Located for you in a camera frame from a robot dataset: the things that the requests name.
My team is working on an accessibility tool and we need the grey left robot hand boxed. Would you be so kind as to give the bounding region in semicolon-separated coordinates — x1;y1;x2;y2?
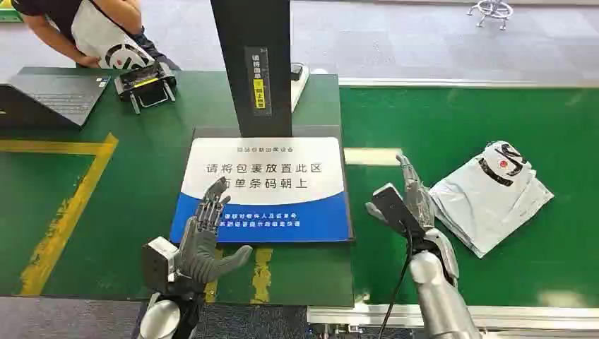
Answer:
174;177;254;287

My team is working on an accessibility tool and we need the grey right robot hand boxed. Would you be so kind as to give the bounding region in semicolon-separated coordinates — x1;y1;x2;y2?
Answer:
364;155;461;285

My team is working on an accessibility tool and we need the white parcel with black logo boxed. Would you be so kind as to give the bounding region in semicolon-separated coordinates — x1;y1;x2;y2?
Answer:
70;0;156;71

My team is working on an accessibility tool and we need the short yellow tape strip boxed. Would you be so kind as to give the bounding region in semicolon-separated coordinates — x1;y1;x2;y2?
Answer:
203;248;225;304
249;246;274;306

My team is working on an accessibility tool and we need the pale sticker on belt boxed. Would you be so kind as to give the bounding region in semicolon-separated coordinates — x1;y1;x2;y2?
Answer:
343;146;404;167

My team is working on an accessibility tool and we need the grey poly bag parcel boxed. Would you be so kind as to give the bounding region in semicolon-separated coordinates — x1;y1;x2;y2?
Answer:
428;140;556;259

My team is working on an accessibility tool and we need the green table mat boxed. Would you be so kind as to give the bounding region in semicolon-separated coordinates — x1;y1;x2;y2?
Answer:
0;66;355;309

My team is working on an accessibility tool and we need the white blue instruction sign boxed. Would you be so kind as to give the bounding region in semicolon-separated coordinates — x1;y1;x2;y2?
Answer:
169;136;352;244

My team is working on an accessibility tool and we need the green conveyor belt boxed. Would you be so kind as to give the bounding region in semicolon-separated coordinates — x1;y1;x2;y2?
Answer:
338;85;599;309

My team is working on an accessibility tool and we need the long yellow floor tape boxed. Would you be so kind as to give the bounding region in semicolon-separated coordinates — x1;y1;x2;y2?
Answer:
0;133;120;297

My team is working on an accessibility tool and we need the white power strip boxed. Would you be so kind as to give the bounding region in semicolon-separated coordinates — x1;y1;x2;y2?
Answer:
289;62;312;114

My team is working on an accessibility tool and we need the black handheld label printer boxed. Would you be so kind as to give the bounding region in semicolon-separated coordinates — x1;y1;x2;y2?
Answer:
114;61;178;116

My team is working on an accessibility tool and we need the black yellow column label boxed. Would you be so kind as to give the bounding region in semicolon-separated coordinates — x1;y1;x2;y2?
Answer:
244;45;273;117

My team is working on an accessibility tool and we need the dark grey laptop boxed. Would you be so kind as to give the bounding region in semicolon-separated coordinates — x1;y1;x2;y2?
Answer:
0;66;112;131

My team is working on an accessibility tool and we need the person's hand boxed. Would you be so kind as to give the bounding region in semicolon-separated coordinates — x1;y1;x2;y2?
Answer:
76;54;102;70

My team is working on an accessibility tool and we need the black scanner stand column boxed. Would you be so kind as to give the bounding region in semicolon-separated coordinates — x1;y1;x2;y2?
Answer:
209;0;294;138

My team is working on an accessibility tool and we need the person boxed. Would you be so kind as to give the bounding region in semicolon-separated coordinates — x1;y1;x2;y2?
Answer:
11;0;182;72

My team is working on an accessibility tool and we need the green crate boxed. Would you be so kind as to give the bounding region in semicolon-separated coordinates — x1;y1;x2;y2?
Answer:
0;0;24;23

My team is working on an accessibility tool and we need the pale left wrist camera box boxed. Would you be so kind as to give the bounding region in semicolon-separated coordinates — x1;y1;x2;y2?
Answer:
141;237;180;295

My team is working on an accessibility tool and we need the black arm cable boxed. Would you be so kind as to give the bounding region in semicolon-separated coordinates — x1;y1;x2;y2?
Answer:
376;225;415;339

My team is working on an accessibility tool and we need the aluminium conveyor rail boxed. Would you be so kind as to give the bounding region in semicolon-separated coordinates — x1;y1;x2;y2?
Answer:
307;303;599;334
337;76;599;89

